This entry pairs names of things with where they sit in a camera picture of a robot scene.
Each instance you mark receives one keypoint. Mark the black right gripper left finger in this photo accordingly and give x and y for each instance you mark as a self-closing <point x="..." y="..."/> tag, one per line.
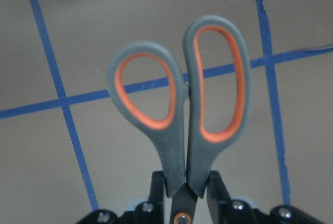
<point x="156" y="198"/>

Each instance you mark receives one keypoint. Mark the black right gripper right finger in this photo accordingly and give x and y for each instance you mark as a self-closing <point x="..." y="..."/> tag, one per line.
<point x="218" y="198"/>

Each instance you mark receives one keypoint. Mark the grey orange scissors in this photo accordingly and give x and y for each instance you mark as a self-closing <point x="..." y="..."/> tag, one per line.
<point x="185" y="148"/>

